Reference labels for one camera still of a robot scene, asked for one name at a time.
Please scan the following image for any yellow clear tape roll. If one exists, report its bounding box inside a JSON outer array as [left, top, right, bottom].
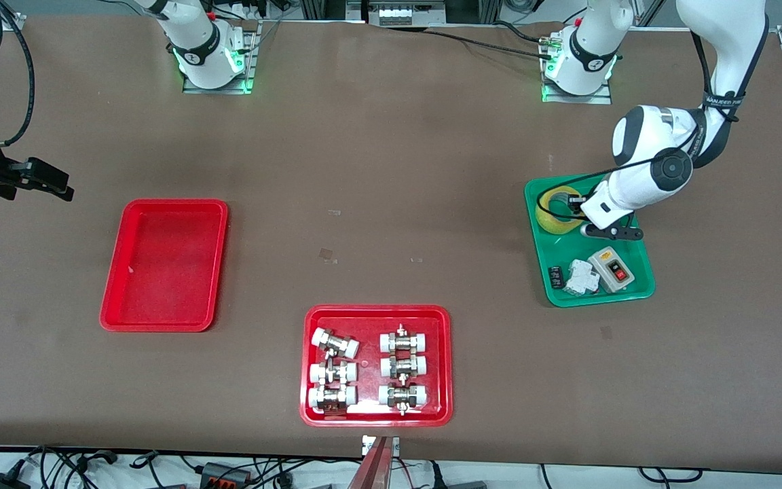
[[536, 186, 585, 236]]

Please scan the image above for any green plastic tray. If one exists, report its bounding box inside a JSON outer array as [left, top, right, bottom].
[[524, 175, 656, 308]]

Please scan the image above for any empty red plastic tray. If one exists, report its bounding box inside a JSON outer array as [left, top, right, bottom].
[[99, 198, 229, 333]]

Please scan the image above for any red tray with fittings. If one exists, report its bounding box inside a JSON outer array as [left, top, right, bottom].
[[299, 304, 454, 428]]

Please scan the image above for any white circuit breaker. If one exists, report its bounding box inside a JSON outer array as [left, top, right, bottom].
[[563, 259, 601, 297]]

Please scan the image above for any white-capped metal pipe fitting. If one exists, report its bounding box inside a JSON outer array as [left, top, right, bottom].
[[378, 382, 429, 415], [309, 360, 358, 386], [312, 327, 360, 359], [379, 325, 430, 354], [308, 384, 358, 414], [379, 353, 429, 380]]

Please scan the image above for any white power strip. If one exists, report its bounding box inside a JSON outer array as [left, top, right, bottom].
[[367, 0, 447, 28]]

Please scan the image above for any red pole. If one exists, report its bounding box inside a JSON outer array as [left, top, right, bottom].
[[347, 436, 393, 489]]

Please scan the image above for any black orange connector box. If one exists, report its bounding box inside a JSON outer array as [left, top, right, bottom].
[[200, 462, 250, 487]]

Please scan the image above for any grey switch box red button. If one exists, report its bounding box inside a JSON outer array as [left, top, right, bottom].
[[589, 248, 638, 295]]

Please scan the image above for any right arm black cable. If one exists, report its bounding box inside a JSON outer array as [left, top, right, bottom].
[[0, 0, 36, 148]]

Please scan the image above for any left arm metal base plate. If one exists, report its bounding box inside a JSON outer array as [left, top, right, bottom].
[[542, 34, 613, 105]]

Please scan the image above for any black table cable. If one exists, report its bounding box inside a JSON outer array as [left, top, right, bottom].
[[425, 29, 556, 59]]

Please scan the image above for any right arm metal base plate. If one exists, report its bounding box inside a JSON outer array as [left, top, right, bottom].
[[183, 20, 256, 94]]

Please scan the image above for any aluminium frame profile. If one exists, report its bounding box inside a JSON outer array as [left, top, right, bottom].
[[299, 0, 348, 21]]

